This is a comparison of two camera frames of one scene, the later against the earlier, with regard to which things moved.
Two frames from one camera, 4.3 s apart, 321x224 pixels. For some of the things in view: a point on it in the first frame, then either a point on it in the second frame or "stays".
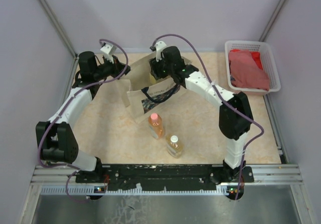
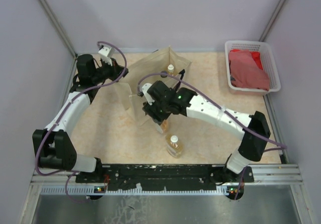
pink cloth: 245,72 stays
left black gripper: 118,68 stays
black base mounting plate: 166,177 stays
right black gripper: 155,66 → 151,111
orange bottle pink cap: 156,125 → 164,125
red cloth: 257,58 stays
